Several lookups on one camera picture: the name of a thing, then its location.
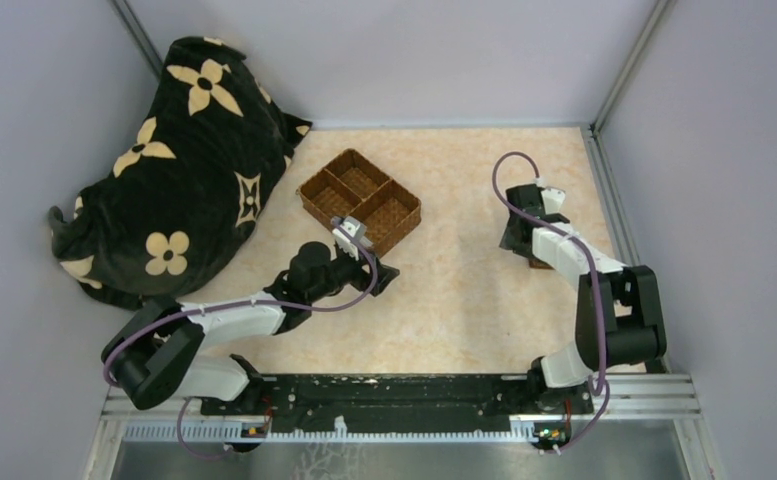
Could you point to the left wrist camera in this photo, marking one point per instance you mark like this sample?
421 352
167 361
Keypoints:
348 233

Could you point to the brown leather card holder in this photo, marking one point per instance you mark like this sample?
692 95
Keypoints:
535 263

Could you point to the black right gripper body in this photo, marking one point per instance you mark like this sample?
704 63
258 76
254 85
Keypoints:
509 243

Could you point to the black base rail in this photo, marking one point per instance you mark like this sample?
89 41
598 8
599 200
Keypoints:
291 407

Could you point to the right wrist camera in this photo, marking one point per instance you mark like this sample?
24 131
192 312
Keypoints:
552 200

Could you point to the brown woven divided basket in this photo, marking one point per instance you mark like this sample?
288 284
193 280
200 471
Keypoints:
351 185

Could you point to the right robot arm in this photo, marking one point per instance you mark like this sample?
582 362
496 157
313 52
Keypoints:
619 318

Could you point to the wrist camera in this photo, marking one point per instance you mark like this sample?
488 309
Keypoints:
348 233
552 200

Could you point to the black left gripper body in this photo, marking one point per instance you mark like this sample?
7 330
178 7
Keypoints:
344 270

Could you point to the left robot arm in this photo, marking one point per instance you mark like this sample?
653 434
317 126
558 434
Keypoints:
161 352

